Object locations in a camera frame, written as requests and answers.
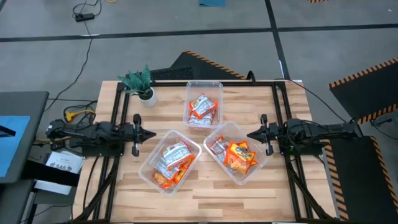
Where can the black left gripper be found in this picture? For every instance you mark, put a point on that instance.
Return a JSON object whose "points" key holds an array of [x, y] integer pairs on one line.
{"points": [[136, 133]]}

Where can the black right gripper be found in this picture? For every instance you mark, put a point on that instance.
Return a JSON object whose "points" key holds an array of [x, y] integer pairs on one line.
{"points": [[273, 135]]}

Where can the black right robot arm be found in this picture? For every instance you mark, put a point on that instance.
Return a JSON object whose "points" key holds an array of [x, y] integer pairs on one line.
{"points": [[326, 129]]}

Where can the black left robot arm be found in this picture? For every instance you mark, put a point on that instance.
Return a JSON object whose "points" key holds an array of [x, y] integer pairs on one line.
{"points": [[102, 130]]}

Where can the clear plastic bin with label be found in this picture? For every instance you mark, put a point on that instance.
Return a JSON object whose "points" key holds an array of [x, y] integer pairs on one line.
{"points": [[149, 165]]}

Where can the green plant in white pot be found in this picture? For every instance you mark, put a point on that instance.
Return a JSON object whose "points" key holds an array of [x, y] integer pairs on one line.
{"points": [[138, 82]]}

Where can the yellow power plug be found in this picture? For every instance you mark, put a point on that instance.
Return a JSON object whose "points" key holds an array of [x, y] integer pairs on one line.
{"points": [[70, 115]]}

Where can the black mat with hazard stripes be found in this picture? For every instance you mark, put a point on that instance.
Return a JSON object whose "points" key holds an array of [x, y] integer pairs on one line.
{"points": [[367, 90], [317, 1], [360, 180], [199, 67]]}

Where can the white printed paper sheet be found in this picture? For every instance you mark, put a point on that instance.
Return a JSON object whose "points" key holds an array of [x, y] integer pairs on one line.
{"points": [[63, 161]]}

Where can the blank white paper sheet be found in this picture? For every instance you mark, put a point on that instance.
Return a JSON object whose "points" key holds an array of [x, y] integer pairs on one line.
{"points": [[53, 187]]}

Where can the grey desk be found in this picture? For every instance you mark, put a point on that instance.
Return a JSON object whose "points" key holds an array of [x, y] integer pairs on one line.
{"points": [[28, 102]]}

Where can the black power adapter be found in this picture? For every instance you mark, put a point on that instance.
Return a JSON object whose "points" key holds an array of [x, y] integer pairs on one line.
{"points": [[84, 17]]}

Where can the blue desk mat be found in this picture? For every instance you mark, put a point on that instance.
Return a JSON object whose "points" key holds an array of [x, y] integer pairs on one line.
{"points": [[12, 149]]}

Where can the black flat device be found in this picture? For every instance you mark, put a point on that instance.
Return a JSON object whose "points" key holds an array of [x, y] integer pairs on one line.
{"points": [[6, 131]]}

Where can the blue floor mat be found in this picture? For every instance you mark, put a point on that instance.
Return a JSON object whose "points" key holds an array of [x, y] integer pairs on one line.
{"points": [[212, 2]]}

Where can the grey side cabinet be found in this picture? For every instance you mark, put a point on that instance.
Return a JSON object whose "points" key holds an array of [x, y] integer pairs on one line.
{"points": [[14, 202]]}

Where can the black aluminium table frame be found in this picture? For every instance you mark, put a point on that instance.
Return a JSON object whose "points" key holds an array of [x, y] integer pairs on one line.
{"points": [[248, 83]]}

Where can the grey metal bracket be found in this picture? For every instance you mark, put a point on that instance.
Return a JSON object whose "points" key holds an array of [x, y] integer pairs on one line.
{"points": [[385, 118]]}

